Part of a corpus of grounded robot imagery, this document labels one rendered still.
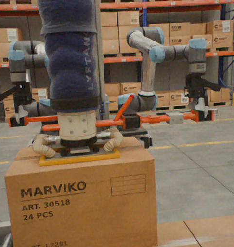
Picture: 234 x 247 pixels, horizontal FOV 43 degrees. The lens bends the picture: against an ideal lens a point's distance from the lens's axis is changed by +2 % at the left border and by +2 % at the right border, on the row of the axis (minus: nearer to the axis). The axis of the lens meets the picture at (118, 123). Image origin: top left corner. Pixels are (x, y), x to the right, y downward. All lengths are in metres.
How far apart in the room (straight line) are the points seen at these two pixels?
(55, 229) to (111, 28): 7.62
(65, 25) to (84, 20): 0.08
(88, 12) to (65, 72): 0.26
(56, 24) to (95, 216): 0.79
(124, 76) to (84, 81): 8.69
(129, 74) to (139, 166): 8.77
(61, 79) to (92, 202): 0.52
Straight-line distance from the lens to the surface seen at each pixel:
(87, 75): 1.27
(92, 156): 1.26
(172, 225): 1.83
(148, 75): 1.90
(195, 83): 1.46
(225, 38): 9.57
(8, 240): 1.87
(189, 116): 1.44
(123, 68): 9.92
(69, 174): 1.22
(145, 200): 1.31
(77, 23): 1.25
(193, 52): 1.44
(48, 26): 1.27
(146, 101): 1.93
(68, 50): 1.24
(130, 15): 8.72
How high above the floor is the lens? 1.47
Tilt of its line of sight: 12 degrees down
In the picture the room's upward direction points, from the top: 3 degrees counter-clockwise
